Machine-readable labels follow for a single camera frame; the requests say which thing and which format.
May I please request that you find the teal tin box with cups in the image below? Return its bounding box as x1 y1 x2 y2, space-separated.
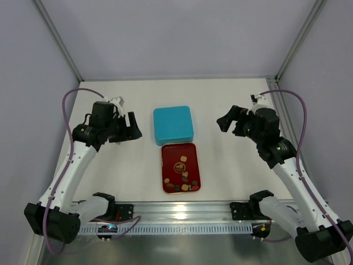
154 130 194 146

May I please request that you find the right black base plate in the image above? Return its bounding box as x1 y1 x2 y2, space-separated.
229 202 265 221

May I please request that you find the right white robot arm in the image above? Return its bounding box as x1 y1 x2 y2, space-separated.
217 105 352 262

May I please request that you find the caramel square chocolate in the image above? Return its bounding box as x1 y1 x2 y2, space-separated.
181 184 189 191

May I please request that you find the aluminium rail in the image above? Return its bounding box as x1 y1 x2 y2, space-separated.
71 200 336 226

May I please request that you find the slotted cable duct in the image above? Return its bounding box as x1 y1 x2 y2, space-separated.
78 222 253 236

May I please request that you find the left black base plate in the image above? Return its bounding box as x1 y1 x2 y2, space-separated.
114 204 134 222

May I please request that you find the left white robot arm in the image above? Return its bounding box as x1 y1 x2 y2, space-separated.
24 102 142 244

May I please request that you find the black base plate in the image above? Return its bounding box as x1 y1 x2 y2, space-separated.
229 202 265 221
114 204 134 222

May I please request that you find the teal tin lid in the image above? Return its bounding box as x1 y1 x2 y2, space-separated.
153 105 194 133

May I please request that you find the right frame rail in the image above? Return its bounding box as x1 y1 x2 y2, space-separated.
265 76 303 149

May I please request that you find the red rectangular tray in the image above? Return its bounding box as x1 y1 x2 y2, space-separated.
161 142 201 194

